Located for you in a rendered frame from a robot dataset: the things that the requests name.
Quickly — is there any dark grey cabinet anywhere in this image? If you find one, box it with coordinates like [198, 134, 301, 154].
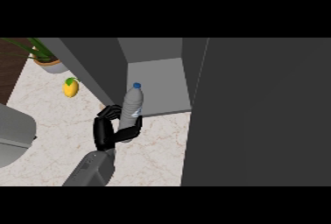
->
[37, 37, 211, 118]

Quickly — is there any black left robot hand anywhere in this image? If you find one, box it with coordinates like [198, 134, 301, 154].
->
[93, 104, 145, 152]

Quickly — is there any pale grey rounded appliance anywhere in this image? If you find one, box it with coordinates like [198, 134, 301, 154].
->
[0, 102, 38, 170]

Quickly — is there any dark grey cabinet door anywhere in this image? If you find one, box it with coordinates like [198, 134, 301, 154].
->
[180, 37, 331, 187]

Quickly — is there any green leafy plant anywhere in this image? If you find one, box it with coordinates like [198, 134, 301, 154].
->
[0, 37, 57, 63]

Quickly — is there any clear water bottle blue cap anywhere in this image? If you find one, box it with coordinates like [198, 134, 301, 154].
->
[118, 82, 145, 144]

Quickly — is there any pale grey plant pot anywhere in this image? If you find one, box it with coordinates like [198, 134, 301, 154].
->
[31, 54, 69, 74]

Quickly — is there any yellow fruit with green leaf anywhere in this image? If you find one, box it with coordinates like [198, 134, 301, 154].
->
[62, 76, 81, 99]

